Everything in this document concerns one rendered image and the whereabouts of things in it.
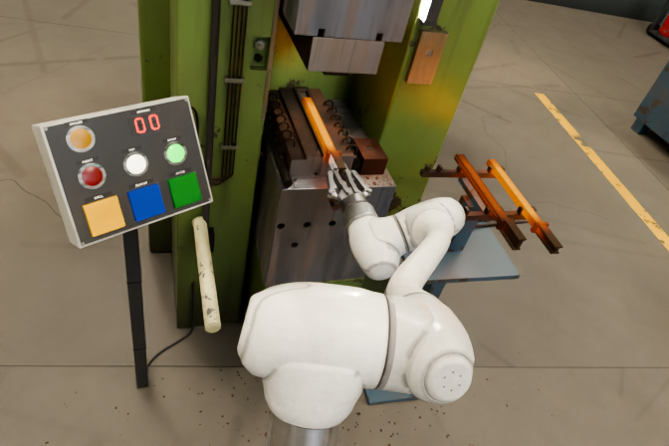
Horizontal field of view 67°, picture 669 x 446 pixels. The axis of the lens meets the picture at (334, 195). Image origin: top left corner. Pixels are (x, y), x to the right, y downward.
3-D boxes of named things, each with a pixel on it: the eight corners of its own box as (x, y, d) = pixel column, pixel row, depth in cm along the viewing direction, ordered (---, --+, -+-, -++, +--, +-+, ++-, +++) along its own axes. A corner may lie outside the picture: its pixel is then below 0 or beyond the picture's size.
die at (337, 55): (376, 75, 139) (385, 42, 133) (307, 71, 132) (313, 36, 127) (334, 15, 169) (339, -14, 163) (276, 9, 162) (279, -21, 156)
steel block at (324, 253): (364, 278, 189) (396, 186, 162) (265, 287, 176) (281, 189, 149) (326, 183, 229) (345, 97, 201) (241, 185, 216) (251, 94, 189)
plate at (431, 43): (431, 85, 162) (449, 33, 151) (406, 83, 159) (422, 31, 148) (428, 81, 163) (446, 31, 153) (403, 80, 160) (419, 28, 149)
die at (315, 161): (348, 175, 161) (354, 153, 156) (288, 176, 154) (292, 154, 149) (316, 107, 191) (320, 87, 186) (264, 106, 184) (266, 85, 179)
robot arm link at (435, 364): (459, 289, 80) (376, 277, 79) (506, 339, 63) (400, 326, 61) (442, 364, 82) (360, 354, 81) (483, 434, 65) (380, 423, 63)
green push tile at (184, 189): (202, 199, 130) (196, 171, 128) (175, 209, 125) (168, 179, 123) (199, 198, 131) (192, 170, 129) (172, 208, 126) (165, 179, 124)
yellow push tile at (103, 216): (125, 226, 117) (116, 195, 115) (93, 237, 113) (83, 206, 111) (123, 225, 119) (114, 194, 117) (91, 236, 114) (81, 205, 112)
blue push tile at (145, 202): (166, 212, 124) (158, 183, 122) (136, 222, 119) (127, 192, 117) (163, 211, 125) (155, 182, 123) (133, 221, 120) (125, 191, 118)
